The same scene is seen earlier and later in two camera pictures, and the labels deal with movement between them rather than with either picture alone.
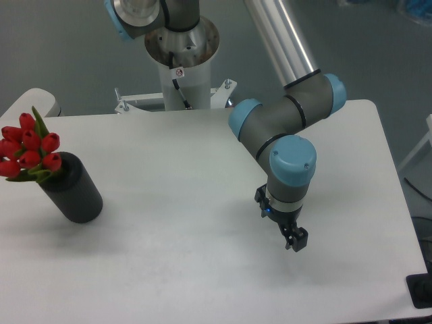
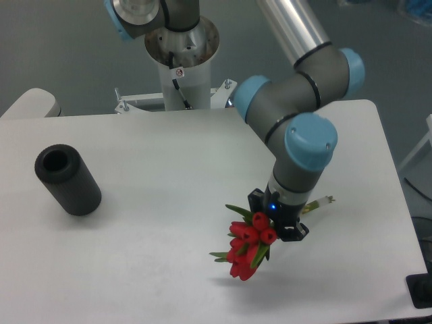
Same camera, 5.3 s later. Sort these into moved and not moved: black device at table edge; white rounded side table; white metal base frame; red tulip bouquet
Moved: red tulip bouquet
Not moved: black device at table edge; white metal base frame; white rounded side table
